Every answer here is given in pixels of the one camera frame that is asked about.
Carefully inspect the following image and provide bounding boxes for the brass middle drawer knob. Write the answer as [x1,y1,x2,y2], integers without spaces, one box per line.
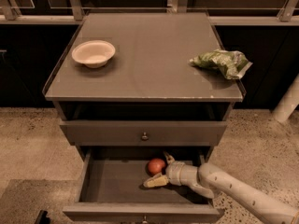
[141,216,149,224]

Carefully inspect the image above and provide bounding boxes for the grey drawer cabinet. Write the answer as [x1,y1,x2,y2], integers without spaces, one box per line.
[42,12,247,224]

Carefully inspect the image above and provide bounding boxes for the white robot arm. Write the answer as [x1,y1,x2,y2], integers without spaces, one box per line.
[143,152,299,224]

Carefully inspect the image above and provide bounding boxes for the green chip bag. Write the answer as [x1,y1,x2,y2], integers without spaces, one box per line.
[189,49,252,80]

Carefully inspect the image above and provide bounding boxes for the grey open middle drawer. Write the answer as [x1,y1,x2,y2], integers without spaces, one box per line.
[63,147,224,223]

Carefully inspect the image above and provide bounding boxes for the grey top drawer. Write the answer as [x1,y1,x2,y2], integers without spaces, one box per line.
[60,120,227,147]

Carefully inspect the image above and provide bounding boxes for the brass drawer knob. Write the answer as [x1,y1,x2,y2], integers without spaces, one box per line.
[141,132,149,141]
[141,216,149,224]

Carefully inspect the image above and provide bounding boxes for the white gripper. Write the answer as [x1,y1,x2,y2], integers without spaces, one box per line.
[143,151,199,189]

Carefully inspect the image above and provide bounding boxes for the white paper bowl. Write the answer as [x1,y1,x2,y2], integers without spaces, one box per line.
[72,40,116,68]

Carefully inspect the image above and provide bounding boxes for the brass top drawer knob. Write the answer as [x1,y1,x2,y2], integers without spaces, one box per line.
[141,132,149,141]

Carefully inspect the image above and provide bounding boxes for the red apple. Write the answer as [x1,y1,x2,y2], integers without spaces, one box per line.
[147,158,166,175]

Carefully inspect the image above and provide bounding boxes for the black object on floor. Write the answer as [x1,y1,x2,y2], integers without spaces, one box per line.
[35,210,50,224]

